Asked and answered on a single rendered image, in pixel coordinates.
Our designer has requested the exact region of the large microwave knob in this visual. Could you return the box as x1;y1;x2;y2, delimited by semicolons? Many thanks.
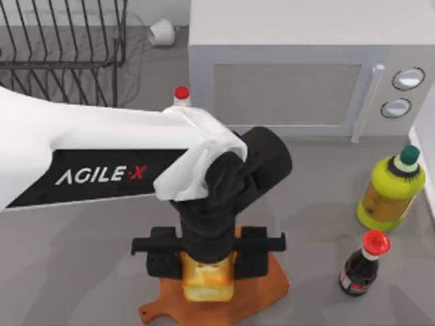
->
391;67;427;91

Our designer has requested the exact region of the microwave oven door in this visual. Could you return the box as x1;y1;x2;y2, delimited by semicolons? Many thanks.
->
188;46;387;142

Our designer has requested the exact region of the small microwave knob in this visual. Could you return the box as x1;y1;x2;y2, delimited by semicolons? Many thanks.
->
380;97;413;120

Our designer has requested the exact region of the pale microwave oven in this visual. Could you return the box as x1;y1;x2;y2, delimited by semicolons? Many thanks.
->
188;0;435;144

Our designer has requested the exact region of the white bottle with red cap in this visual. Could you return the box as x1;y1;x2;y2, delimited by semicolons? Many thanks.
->
173;86;192;109

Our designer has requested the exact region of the black wire dish rack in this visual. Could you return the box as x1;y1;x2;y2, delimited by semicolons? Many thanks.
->
0;0;130;108

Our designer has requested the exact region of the microwave door handle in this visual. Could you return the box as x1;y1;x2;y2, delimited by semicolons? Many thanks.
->
351;63;386;144

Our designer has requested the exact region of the wooden cutting board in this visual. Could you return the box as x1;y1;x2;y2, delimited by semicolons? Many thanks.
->
137;225;291;326

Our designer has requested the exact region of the yellow bottle with green cap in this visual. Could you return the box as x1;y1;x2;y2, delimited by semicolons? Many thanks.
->
356;144;427;233

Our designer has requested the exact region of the golden toasted bread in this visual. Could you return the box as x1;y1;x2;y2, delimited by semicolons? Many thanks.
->
181;250;237;303

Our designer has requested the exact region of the white cup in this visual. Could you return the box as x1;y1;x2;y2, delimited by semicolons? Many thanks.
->
147;18;176;47

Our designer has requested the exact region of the dark bottle with red cap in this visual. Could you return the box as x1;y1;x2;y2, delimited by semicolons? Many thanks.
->
337;230;392;297

